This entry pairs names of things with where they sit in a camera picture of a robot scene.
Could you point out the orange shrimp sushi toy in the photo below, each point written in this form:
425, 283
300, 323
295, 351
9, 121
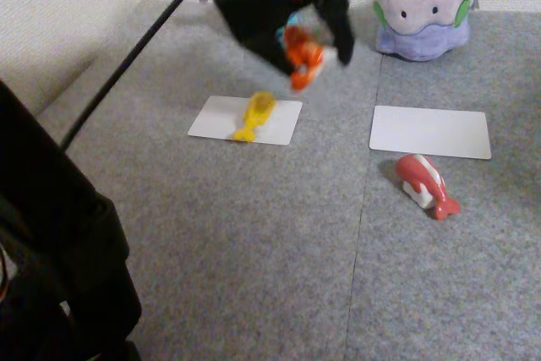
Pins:
304, 54

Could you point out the yellow egg sushi toy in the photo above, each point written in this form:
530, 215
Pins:
255, 113

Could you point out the purple Goomy plush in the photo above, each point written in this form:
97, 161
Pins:
422, 10

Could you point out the red tuna sushi toy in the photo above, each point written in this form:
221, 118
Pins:
420, 179

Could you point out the white rectangular card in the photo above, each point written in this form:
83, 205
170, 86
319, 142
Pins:
211, 120
431, 130

